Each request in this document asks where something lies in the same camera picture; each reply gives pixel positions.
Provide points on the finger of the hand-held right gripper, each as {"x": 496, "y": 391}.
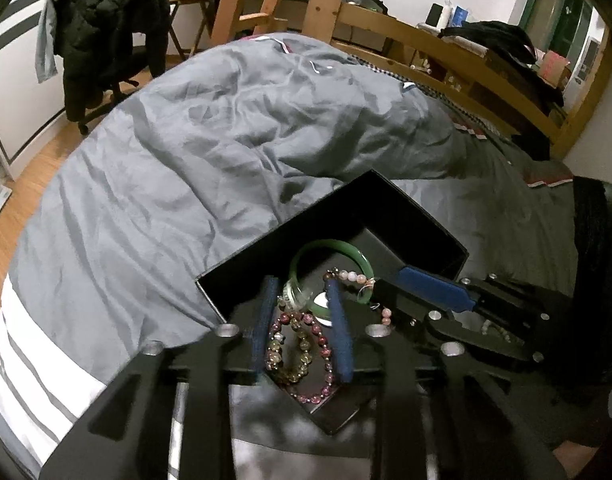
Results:
{"x": 476, "y": 342}
{"x": 431, "y": 287}

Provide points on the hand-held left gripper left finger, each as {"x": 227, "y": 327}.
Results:
{"x": 265, "y": 325}

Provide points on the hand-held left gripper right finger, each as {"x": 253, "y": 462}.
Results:
{"x": 340, "y": 335}

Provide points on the black rectangular box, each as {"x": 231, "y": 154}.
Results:
{"x": 416, "y": 240}

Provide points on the green jade bangle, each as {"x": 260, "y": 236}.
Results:
{"x": 353, "y": 255}

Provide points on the grey white striped duvet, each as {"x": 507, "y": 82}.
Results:
{"x": 161, "y": 170}

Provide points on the red cardboard box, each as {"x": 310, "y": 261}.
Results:
{"x": 555, "y": 66}

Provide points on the checkered bed sheet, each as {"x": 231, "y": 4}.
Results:
{"x": 376, "y": 62}

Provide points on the pile of black clothes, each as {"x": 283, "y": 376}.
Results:
{"x": 501, "y": 45}

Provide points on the black office chair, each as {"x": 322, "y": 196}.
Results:
{"x": 118, "y": 77}

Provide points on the wooden folding table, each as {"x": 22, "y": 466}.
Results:
{"x": 186, "y": 10}

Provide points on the black puffer jacket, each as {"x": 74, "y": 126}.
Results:
{"x": 111, "y": 20}

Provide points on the light blue shirt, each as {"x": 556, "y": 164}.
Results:
{"x": 48, "y": 30}

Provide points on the white sliding wardrobe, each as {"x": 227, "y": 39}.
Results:
{"x": 16, "y": 35}

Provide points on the wooden bed frame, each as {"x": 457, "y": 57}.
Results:
{"x": 436, "y": 55}

